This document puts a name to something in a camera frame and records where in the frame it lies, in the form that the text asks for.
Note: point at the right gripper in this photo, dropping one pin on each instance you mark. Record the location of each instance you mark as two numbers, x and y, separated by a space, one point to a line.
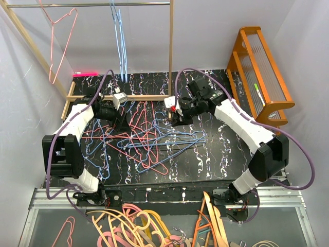
176 121

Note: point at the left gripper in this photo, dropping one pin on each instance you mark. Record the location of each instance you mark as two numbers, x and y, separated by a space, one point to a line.
123 126

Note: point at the light blue wire hanger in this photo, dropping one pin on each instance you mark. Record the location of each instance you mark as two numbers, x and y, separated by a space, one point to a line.
116 26

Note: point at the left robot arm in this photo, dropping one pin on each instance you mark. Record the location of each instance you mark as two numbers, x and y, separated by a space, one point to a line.
62 154

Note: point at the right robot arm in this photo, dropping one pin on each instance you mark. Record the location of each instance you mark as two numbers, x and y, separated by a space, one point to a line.
270 151

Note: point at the pile of plastic hangers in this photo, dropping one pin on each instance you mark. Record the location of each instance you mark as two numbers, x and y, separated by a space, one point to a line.
133 226

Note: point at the wooden hangers pile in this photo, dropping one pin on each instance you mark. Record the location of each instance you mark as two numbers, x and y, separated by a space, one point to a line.
210 224

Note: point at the pink plastic marker strip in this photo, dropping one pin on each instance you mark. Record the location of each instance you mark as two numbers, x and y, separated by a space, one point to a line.
76 75

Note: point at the green white pen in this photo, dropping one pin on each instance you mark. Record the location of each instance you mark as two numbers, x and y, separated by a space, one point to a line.
259 94

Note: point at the orange wooden shelf rack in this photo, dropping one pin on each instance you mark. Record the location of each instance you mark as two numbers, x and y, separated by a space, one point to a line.
252 62

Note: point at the pink hanger on glass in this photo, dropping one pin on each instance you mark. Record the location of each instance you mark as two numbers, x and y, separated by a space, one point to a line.
64 236

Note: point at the metal hanging rod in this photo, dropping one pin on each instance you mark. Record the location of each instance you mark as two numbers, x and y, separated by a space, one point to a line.
14 6

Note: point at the tangled pink wire hangers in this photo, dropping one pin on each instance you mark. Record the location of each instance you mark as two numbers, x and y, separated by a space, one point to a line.
140 145

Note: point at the tangled blue wire hangers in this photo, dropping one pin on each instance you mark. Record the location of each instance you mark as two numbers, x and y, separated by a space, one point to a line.
174 143

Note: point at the wooden clothes rack frame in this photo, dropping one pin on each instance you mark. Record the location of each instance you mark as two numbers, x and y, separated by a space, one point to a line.
53 77

